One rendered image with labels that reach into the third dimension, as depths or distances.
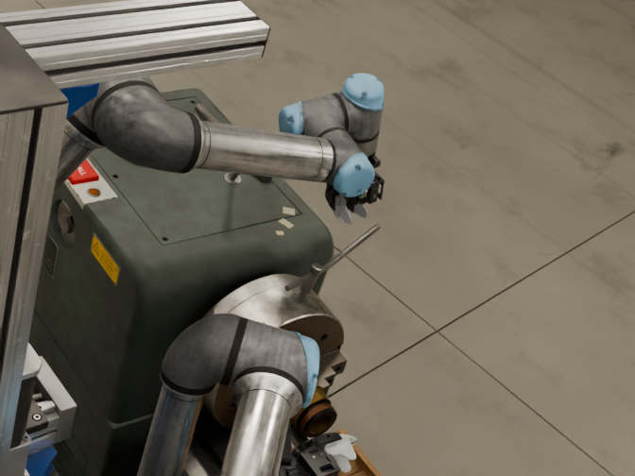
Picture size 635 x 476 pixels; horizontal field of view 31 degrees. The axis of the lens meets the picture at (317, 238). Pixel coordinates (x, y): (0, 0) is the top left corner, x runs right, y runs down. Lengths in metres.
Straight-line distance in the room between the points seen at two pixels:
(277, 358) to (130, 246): 0.50
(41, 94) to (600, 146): 4.90
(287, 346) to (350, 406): 2.01
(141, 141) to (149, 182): 0.66
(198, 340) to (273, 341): 0.12
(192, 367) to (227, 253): 0.45
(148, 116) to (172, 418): 0.53
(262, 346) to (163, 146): 0.36
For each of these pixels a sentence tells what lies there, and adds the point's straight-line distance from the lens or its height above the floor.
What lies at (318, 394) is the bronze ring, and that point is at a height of 1.12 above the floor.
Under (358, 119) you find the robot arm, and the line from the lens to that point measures 2.06.
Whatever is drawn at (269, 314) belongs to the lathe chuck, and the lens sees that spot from 2.19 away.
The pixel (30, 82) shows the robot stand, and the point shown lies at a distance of 1.18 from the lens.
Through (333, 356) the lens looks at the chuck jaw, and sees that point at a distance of 2.34.
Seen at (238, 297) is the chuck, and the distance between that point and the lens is 2.23.
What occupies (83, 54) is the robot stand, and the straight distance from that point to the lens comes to 1.25.
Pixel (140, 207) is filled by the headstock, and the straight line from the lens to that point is 2.32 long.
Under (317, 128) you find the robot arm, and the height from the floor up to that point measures 1.63.
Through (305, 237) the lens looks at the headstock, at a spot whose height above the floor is 1.25.
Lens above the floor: 2.66
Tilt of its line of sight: 36 degrees down
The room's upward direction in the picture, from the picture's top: 20 degrees clockwise
